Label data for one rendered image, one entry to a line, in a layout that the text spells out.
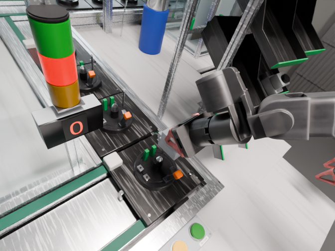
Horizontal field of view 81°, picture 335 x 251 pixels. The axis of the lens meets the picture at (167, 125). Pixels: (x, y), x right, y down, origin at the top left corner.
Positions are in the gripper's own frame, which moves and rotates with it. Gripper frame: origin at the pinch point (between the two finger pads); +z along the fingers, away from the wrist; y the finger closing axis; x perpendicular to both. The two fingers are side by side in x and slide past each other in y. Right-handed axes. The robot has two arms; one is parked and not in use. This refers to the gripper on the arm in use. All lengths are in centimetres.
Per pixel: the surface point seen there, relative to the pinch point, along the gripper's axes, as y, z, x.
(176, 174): 1.4, 5.1, 10.2
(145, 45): -54, 68, -46
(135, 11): -74, 89, -80
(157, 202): 6.9, 12.5, 16.9
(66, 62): 17.4, -8.3, -20.6
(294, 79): -278, 85, 43
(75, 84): 16.6, -4.2, -18.0
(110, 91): -7.1, 41.3, -22.1
